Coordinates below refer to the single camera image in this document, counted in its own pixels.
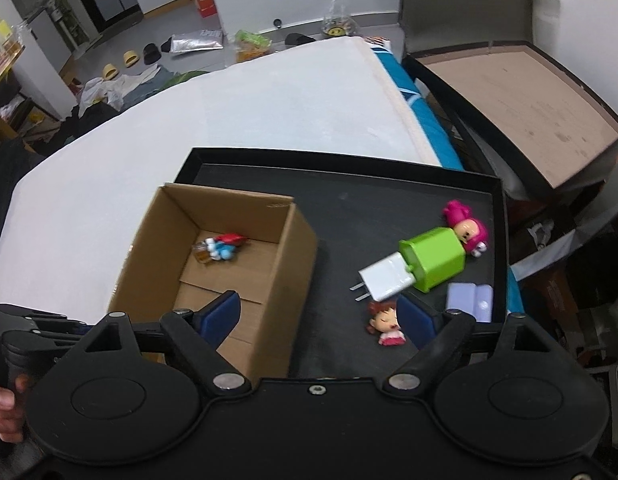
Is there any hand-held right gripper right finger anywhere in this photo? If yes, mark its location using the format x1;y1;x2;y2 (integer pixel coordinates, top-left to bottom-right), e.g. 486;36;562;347
384;294;542;394

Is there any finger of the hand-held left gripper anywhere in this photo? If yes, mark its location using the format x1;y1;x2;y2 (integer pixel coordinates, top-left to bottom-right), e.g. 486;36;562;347
36;316;92;348

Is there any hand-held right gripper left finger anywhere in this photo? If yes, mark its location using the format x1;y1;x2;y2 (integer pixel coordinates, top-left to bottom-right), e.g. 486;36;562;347
78;290;252;394

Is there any brown-haired doll figurine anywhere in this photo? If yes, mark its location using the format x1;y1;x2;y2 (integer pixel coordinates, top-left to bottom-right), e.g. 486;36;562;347
366;300;406;347

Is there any white charger plug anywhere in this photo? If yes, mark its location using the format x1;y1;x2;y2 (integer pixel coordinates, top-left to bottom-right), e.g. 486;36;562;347
350;252;416;304

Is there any lavender plastic case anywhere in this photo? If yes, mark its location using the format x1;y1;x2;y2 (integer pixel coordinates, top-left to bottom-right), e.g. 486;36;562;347
446;282;494;324

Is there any brown cardboard box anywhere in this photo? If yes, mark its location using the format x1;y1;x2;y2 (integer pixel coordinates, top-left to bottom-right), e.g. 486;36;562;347
106;183;318;382

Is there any black shallow tray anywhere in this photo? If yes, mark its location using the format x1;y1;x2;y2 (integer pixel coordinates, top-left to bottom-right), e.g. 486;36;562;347
174;147;510;382

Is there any person's left hand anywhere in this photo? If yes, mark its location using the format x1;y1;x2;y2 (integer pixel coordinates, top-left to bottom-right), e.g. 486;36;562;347
0;374;30;444

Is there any green cube toy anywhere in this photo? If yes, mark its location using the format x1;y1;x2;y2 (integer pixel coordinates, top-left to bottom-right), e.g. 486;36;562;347
399;227;466;294

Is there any blue and red small figurine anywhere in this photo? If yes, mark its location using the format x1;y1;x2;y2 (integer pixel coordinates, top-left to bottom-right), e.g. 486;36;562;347
193;232;250;265

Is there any pink hooded figurine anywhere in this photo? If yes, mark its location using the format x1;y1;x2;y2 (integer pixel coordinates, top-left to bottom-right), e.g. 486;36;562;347
442;200;490;259

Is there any blue bed sheet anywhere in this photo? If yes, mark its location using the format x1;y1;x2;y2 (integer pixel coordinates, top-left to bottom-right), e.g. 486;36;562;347
373;42;466;171

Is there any large black box lid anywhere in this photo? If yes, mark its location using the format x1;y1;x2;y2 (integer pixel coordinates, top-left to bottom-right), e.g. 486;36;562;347
401;40;618;204

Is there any white cloth pile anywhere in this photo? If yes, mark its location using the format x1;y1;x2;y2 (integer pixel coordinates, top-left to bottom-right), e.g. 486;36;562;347
77;73;163;117

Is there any wooden shelf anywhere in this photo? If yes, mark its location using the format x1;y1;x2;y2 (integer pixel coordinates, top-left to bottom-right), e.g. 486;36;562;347
0;15;28;153

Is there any green snack bag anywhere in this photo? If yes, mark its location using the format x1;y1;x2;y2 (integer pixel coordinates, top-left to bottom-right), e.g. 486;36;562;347
233;30;274;64

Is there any white cabinet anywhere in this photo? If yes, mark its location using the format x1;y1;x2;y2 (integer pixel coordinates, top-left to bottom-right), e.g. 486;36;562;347
13;9;78;111

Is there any silver foil bag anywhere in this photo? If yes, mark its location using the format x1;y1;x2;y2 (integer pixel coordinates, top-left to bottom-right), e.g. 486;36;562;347
169;29;225;55

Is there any clear plastic smiley bag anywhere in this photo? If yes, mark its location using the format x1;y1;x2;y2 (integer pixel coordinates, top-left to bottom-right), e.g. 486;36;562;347
321;0;358;40

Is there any grey upright panel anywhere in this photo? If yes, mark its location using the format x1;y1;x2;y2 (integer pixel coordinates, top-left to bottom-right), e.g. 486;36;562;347
398;0;536;57

